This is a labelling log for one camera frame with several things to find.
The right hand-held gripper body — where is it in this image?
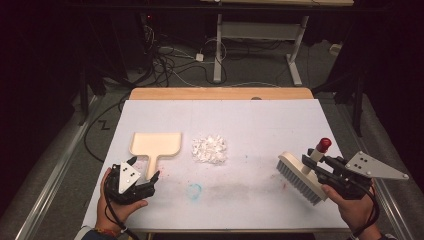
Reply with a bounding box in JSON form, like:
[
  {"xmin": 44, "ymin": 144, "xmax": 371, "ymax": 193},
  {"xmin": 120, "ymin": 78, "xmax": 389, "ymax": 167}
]
[{"xmin": 314, "ymin": 151, "xmax": 410, "ymax": 201}]

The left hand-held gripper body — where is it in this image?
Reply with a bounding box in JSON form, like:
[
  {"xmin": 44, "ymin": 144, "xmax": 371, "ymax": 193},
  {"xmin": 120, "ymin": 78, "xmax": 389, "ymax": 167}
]
[{"xmin": 105, "ymin": 161, "xmax": 156, "ymax": 205}]

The cream brush with red-tipped handle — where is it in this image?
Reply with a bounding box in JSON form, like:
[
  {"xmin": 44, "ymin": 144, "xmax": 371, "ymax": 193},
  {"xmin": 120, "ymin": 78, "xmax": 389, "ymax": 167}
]
[{"xmin": 276, "ymin": 137, "xmax": 333, "ymax": 206}]

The cream plastic dustpan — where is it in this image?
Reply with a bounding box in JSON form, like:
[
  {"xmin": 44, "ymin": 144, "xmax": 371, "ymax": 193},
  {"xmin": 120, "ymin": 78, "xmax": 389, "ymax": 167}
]
[{"xmin": 129, "ymin": 131, "xmax": 183, "ymax": 181}]

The pile of white paper scraps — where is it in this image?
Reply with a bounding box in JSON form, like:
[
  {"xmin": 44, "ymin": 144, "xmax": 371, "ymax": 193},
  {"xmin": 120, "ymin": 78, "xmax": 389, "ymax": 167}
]
[{"xmin": 191, "ymin": 134, "xmax": 229, "ymax": 165}]

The person's left hand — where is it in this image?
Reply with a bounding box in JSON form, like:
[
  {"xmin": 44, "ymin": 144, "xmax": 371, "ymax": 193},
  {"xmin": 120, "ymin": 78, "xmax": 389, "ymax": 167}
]
[{"xmin": 96, "ymin": 167, "xmax": 150, "ymax": 232}]

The person's right hand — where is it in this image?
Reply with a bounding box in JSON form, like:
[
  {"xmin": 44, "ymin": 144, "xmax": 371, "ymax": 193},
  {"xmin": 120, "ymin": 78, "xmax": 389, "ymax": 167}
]
[{"xmin": 321, "ymin": 183, "xmax": 381, "ymax": 235}]

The black metal stand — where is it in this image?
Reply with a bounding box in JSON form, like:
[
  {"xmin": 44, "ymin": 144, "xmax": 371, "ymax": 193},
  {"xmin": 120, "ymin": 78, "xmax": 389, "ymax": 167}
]
[
  {"xmin": 352, "ymin": 74, "xmax": 365, "ymax": 138},
  {"xmin": 77, "ymin": 63, "xmax": 90, "ymax": 127}
]

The white table cover sheet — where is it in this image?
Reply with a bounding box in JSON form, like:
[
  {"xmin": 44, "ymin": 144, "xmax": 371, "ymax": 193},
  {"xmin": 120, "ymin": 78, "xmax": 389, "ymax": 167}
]
[{"xmin": 81, "ymin": 99, "xmax": 375, "ymax": 232}]

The wooden table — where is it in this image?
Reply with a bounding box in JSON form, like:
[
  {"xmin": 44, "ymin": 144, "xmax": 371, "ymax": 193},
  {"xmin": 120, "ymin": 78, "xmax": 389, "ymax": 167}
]
[{"xmin": 128, "ymin": 87, "xmax": 364, "ymax": 234}]

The white-legged desk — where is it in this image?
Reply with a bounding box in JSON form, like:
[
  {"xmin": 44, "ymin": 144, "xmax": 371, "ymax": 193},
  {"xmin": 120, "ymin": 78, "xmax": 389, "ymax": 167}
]
[{"xmin": 199, "ymin": 0, "xmax": 355, "ymax": 87}]

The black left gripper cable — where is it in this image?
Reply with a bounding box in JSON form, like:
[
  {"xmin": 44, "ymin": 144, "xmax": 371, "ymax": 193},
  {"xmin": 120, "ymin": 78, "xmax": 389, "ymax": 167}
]
[{"xmin": 103, "ymin": 173, "xmax": 142, "ymax": 240}]

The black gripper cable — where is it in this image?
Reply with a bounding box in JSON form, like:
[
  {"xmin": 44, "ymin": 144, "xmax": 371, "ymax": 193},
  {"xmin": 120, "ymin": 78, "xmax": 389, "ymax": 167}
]
[
  {"xmin": 352, "ymin": 179, "xmax": 381, "ymax": 238},
  {"xmin": 103, "ymin": 173, "xmax": 142, "ymax": 240}
]

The metal floor rail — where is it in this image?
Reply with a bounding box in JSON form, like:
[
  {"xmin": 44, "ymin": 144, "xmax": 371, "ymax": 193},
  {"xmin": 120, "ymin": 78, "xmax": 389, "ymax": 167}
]
[
  {"xmin": 14, "ymin": 95, "xmax": 103, "ymax": 240},
  {"xmin": 333, "ymin": 99, "xmax": 416, "ymax": 240}
]

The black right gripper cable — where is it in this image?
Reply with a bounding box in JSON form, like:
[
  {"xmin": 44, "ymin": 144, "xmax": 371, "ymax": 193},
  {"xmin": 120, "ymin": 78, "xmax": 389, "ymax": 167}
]
[{"xmin": 352, "ymin": 179, "xmax": 381, "ymax": 238}]

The black floor cable loop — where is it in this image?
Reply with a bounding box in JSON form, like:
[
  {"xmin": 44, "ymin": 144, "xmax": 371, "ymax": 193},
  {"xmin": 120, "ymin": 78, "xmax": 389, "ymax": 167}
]
[{"xmin": 83, "ymin": 94, "xmax": 132, "ymax": 164}]

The beaded bracelet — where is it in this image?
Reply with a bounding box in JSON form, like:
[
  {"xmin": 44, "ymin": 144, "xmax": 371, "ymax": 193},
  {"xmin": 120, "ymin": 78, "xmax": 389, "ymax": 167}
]
[{"xmin": 93, "ymin": 227, "xmax": 128, "ymax": 238}]

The tangle of floor cables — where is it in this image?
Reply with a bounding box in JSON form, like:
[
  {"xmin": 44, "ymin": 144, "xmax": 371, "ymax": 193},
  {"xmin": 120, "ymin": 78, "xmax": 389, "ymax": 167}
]
[{"xmin": 138, "ymin": 13, "xmax": 231, "ymax": 88}]

